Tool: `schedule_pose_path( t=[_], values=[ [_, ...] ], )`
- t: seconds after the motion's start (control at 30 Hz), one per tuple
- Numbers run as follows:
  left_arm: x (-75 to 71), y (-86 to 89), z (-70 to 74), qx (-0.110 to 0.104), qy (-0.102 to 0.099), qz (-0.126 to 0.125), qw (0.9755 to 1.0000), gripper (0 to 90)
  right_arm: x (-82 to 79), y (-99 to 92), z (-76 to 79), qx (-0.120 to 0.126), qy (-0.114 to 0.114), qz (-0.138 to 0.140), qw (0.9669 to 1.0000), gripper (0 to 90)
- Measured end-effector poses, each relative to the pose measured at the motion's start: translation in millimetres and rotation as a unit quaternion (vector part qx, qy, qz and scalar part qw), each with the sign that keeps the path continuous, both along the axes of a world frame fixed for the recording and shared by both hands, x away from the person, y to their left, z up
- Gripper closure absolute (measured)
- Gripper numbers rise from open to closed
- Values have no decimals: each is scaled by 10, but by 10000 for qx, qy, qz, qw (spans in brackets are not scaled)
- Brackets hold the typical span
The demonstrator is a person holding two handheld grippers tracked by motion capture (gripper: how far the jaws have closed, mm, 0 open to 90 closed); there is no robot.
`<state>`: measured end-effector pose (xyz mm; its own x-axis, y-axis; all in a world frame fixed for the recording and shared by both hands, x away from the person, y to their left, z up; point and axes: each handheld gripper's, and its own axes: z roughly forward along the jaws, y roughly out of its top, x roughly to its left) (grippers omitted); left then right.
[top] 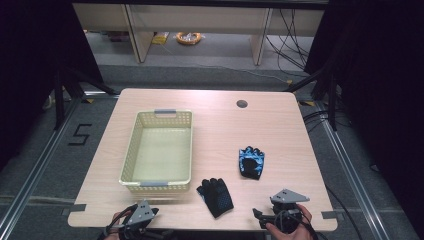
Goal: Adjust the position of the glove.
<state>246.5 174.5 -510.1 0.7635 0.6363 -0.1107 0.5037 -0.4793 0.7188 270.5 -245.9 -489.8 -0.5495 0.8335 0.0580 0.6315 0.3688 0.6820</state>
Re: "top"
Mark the grey round table grommet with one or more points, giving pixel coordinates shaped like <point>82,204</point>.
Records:
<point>242,103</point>

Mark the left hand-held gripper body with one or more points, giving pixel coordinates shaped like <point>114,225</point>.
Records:
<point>141,213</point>

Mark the black curtain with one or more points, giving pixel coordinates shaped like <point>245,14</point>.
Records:
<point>383,83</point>
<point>30,66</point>

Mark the cream perforated plastic basket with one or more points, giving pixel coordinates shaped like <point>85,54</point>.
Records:
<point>160,153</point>

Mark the grey tape strip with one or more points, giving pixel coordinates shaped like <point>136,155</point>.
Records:
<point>329,215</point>

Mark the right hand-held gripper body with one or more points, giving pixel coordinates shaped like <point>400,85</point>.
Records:
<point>288,197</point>

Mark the person's left hand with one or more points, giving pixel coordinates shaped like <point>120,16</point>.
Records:
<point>116,217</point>

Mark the black metal stand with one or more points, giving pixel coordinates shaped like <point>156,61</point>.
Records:
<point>59,100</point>
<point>331,100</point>

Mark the blue and black fingerless glove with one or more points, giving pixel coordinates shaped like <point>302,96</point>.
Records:
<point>250,165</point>

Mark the yellow black floor marker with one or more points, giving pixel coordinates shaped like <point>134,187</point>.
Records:
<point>306,103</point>
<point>88,100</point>

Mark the yellow packet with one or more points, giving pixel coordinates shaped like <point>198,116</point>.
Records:
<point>160,38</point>

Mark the cream office desk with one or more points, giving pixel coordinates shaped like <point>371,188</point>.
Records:
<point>293,30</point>
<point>100,16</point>

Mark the person's right hand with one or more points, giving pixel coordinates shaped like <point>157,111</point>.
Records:
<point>305,233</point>

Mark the aluminium floor rail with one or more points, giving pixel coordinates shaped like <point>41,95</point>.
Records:
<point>353,173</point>
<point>36,166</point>

